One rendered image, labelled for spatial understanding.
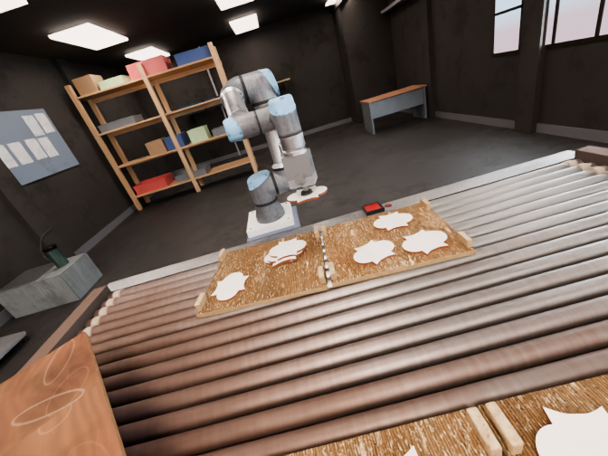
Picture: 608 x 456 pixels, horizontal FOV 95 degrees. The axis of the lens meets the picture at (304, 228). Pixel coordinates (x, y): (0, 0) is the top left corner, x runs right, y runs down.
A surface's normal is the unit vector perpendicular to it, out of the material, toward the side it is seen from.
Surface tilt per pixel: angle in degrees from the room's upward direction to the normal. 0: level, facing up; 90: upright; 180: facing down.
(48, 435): 0
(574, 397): 0
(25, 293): 90
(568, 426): 0
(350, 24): 90
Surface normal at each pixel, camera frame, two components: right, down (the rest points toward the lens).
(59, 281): 0.11, 0.44
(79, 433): -0.26, -0.85
